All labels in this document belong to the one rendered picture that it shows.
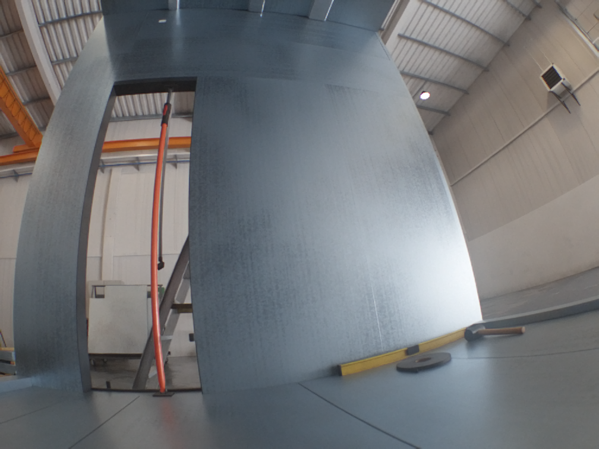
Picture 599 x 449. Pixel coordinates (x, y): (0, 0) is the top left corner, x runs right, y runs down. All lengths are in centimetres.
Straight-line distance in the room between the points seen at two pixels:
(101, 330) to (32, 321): 453
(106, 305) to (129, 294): 53
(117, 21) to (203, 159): 168
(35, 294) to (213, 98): 144
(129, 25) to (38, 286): 199
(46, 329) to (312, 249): 135
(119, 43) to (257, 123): 133
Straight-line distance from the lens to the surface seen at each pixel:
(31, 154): 1148
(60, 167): 175
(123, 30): 259
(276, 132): 165
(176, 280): 169
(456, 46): 1115
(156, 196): 147
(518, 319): 169
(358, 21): 300
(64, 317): 147
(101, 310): 615
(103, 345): 592
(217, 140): 158
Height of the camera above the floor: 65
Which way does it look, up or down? 19 degrees up
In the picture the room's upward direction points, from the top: 8 degrees counter-clockwise
